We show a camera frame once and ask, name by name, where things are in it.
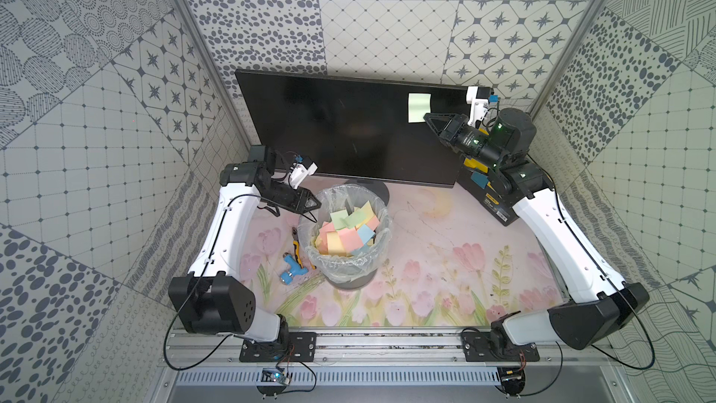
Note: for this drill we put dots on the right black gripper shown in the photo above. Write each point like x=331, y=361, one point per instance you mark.
x=457, y=123

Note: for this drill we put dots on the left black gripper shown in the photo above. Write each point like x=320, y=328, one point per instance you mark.
x=288, y=193

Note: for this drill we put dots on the pale green sticky note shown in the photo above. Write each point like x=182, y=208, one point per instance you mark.
x=419, y=104

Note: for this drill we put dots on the pink sticky note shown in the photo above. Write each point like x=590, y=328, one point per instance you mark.
x=350, y=239

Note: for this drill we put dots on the pale yellow sticky note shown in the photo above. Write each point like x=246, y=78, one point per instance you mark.
x=368, y=213

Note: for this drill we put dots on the light blue sticky note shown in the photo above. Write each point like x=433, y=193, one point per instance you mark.
x=365, y=233

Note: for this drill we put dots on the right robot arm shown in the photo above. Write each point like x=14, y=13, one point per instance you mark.
x=601, y=301

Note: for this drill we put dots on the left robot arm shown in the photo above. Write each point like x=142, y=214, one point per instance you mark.
x=210, y=299

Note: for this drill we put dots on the green note in bin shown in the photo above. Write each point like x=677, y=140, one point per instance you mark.
x=339, y=219

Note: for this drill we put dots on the yellow note in bin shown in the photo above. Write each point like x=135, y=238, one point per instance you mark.
x=334, y=244

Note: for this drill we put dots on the round grey monitor base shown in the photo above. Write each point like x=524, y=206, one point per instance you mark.
x=379, y=188

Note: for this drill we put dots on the black flat monitor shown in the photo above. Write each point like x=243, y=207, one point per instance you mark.
x=352, y=127

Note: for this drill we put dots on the yellow black pliers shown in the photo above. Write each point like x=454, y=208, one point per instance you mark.
x=296, y=244

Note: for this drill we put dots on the grey mesh waste bin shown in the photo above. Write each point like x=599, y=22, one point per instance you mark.
x=349, y=280

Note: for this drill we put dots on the clear plastic bin liner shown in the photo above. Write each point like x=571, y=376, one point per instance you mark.
x=319, y=218

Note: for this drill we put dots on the yellow black toolbox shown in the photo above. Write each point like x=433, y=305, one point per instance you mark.
x=476, y=178

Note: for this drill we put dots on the blue plastic tool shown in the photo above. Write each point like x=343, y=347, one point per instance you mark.
x=294, y=269

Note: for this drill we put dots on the left circuit board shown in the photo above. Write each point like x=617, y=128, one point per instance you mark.
x=273, y=382

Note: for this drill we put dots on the circuit board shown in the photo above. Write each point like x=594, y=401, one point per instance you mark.
x=511, y=381
x=273, y=382

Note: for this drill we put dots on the right circuit board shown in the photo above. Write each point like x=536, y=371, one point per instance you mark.
x=511, y=381

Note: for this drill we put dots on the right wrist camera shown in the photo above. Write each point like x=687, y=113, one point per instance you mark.
x=480, y=99

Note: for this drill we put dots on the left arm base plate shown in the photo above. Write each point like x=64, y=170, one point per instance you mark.
x=293, y=346

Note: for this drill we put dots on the aluminium mounting rail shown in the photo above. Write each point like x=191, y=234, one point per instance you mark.
x=392, y=347

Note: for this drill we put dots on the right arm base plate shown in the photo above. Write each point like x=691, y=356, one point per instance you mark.
x=482, y=346

